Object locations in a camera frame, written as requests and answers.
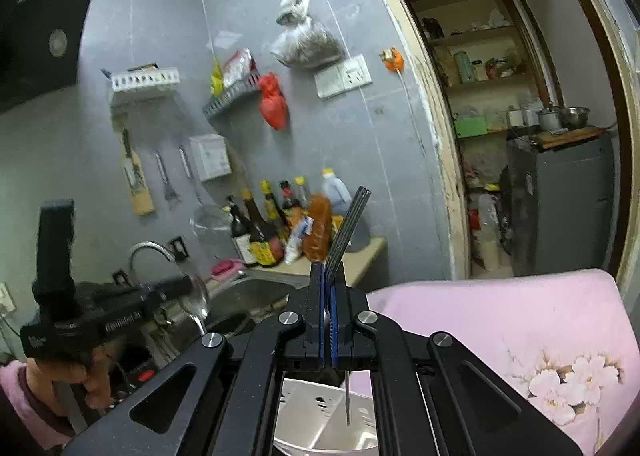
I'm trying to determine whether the pink soap dish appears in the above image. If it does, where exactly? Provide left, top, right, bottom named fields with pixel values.
left=210, top=259, right=247, bottom=280

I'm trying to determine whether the white wall rack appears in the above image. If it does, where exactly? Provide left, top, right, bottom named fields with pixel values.
left=102, top=66, right=180, bottom=105

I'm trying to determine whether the metal faucet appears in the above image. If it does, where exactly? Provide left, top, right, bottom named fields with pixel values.
left=129, top=242, right=177, bottom=287

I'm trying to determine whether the pink floral table cloth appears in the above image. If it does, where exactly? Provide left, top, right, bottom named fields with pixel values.
left=347, top=269, right=628, bottom=456

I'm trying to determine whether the person's left hand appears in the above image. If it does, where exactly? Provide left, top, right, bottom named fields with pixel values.
left=27, top=343, right=115, bottom=412

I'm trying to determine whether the metal bowl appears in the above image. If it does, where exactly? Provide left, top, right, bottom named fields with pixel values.
left=559, top=106, right=592, bottom=130

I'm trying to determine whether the green box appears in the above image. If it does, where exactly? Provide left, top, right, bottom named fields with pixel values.
left=455, top=116, right=489, bottom=138

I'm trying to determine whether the wooden cutting board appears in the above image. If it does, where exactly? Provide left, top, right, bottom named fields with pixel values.
left=530, top=126, right=606, bottom=150

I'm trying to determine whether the grey cabinet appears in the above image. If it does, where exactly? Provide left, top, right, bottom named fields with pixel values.
left=505, top=133, right=616, bottom=278

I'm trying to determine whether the red plastic bag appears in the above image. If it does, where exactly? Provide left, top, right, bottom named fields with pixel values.
left=258, top=72, right=289, bottom=131

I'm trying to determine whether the clear jug with yellow cap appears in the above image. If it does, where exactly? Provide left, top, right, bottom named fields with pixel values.
left=320, top=169, right=371, bottom=253

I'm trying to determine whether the white wall box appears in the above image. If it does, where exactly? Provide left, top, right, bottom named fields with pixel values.
left=189, top=133, right=232, bottom=181

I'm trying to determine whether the metal pot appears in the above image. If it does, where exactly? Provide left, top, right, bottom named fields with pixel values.
left=537, top=106, right=561, bottom=132

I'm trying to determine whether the metal spoon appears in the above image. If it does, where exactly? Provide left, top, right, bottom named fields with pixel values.
left=177, top=276, right=214, bottom=337

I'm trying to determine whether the hanging metal spatula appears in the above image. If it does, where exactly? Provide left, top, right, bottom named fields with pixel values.
left=154, top=151, right=181, bottom=203

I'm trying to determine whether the person's left forearm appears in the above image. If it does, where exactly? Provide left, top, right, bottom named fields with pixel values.
left=0, top=360, right=76, bottom=452

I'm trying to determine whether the orange sauce packet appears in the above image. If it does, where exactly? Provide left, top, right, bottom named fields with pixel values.
left=305, top=193, right=334, bottom=262

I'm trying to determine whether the metal chopstick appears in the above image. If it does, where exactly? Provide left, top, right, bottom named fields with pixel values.
left=330, top=187, right=372, bottom=282
left=325, top=186, right=367, bottom=426

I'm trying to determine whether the red and white packet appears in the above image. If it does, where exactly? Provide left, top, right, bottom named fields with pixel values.
left=222, top=49, right=253, bottom=90

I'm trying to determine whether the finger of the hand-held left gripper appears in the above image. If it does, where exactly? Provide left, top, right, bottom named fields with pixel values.
left=135, top=275, right=195, bottom=308

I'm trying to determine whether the dark bottle with yellow label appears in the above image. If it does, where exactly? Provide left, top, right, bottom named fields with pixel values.
left=241, top=189, right=282, bottom=270

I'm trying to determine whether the wooden brush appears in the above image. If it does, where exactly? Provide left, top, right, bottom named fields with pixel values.
left=120, top=129, right=155, bottom=217

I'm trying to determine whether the clear bag of dried goods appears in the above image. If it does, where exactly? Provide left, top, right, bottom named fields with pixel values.
left=270, top=0, right=346, bottom=70

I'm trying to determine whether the yellow capped sauce bottle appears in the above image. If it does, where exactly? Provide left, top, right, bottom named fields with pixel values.
left=259, top=180, right=289, bottom=237

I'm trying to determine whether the white wall socket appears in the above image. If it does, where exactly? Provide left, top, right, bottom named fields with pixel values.
left=314, top=55, right=373, bottom=100

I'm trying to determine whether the steel sink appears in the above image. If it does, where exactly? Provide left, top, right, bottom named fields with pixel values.
left=200, top=273, right=301, bottom=337

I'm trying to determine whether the red labelled sauce bottle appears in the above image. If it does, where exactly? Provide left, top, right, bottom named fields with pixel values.
left=279, top=180, right=304, bottom=228

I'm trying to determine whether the white plastic utensil holder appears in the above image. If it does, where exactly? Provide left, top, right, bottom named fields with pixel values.
left=272, top=371, right=381, bottom=456

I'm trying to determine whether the slim yellow capped bottle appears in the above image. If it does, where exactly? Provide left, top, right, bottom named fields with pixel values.
left=294, top=176, right=311, bottom=212

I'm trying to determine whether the wooden shelf unit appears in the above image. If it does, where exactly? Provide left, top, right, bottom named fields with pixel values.
left=405, top=0, right=557, bottom=138

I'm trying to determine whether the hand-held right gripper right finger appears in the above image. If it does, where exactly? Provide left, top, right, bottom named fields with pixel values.
left=328, top=269, right=583, bottom=456

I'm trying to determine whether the black gas stove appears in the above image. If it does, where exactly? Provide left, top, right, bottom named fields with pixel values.
left=107, top=336, right=171, bottom=402

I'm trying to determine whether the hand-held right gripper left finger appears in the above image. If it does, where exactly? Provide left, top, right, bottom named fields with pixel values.
left=62, top=262, right=332, bottom=456

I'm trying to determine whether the grey wall basket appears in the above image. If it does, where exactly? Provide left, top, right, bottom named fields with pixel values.
left=202, top=71, right=263, bottom=118

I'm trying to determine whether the hanging metal strainer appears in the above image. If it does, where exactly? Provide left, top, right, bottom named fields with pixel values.
left=179, top=145, right=229, bottom=233

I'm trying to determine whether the black range hood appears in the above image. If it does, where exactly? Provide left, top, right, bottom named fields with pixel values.
left=0, top=0, right=101, bottom=113

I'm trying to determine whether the small dark sauce bottle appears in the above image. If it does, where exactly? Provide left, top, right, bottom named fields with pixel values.
left=226, top=195, right=256, bottom=267

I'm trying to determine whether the white sack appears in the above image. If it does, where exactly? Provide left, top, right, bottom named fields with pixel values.
left=470, top=193, right=502, bottom=272

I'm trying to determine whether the orange wall hook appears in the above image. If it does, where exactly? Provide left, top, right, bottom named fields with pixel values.
left=379, top=49, right=405, bottom=73

